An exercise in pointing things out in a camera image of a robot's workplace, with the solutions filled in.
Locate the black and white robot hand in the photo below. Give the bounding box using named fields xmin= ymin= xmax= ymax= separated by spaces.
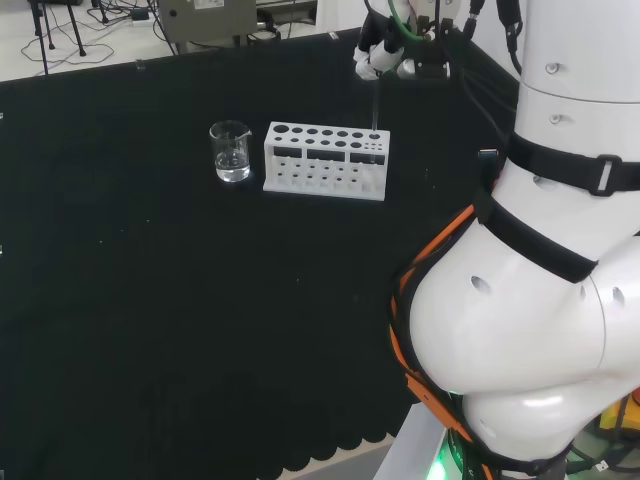
xmin=352 ymin=12 xmax=407 ymax=81

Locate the white test tube rack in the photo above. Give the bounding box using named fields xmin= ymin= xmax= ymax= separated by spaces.
xmin=262 ymin=121 xmax=392 ymax=202

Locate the grey metal box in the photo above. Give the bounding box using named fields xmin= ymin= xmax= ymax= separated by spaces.
xmin=156 ymin=0 xmax=261 ymax=55

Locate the clear glass beaker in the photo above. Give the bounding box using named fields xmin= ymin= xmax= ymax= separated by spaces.
xmin=208 ymin=120 xmax=252 ymax=184

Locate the black tripod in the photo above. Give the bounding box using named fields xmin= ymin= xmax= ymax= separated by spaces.
xmin=91 ymin=0 xmax=129 ymax=25
xmin=27 ymin=0 xmax=89 ymax=76

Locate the black bench cloth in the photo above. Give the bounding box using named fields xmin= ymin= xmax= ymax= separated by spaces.
xmin=0 ymin=24 xmax=521 ymax=480

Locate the yellow stop button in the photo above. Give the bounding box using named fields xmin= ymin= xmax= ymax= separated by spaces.
xmin=598 ymin=392 xmax=640 ymax=432

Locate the black floor cable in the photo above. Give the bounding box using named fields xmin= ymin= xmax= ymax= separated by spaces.
xmin=19 ymin=42 xmax=116 ymax=65

